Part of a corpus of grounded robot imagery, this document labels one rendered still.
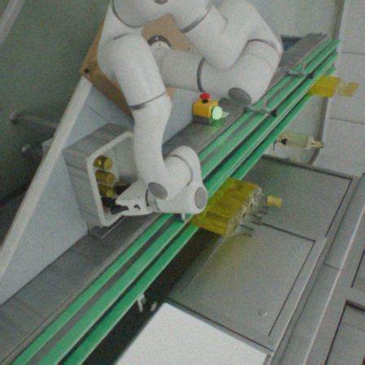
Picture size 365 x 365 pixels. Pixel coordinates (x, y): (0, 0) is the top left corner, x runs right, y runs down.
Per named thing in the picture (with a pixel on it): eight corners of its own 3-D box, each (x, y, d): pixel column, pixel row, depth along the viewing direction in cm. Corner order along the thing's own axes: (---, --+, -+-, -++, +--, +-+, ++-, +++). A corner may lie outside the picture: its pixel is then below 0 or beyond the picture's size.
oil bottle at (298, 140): (266, 141, 183) (321, 153, 170) (267, 131, 179) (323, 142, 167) (271, 137, 186) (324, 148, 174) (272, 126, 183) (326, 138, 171)
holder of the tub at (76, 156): (85, 233, 107) (105, 242, 103) (61, 150, 91) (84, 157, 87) (124, 200, 118) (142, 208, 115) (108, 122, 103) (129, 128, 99)
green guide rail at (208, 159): (167, 186, 112) (189, 193, 108) (166, 182, 111) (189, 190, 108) (327, 40, 229) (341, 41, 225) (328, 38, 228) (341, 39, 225)
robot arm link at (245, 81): (191, 76, 87) (254, 87, 79) (214, 36, 91) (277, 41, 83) (202, 103, 95) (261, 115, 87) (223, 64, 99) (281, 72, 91)
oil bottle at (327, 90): (296, 92, 204) (350, 101, 190) (297, 82, 201) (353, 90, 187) (300, 89, 207) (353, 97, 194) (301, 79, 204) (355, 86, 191)
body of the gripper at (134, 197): (153, 222, 90) (121, 219, 96) (175, 198, 96) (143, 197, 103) (142, 195, 86) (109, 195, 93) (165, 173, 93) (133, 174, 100)
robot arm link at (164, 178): (143, 93, 81) (178, 174, 90) (106, 118, 72) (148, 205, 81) (174, 85, 76) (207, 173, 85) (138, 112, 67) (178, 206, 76)
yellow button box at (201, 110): (191, 120, 141) (208, 125, 138) (191, 102, 137) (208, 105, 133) (201, 113, 146) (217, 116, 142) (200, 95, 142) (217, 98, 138)
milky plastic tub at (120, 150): (81, 220, 104) (104, 230, 99) (62, 151, 91) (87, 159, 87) (122, 188, 115) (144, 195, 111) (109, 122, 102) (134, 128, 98)
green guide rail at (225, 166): (169, 204, 116) (191, 213, 112) (169, 202, 116) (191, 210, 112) (326, 52, 233) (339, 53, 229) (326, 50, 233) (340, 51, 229)
